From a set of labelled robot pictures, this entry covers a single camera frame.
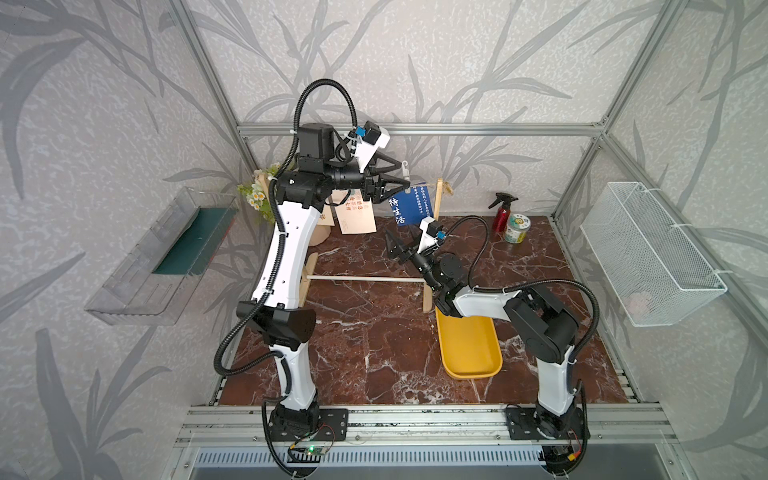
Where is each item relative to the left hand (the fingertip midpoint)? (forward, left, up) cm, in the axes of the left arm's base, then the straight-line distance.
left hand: (403, 176), depth 64 cm
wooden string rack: (+10, +32, -46) cm, 57 cm away
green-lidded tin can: (+22, -43, -38) cm, 61 cm away
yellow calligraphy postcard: (+2, +20, -15) cm, 25 cm away
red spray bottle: (+26, -38, -38) cm, 60 cm away
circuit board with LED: (-45, +20, -47) cm, 68 cm away
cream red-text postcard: (0, +12, -12) cm, 17 cm away
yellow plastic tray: (-19, -21, -50) cm, 57 cm away
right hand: (+2, +2, -17) cm, 17 cm away
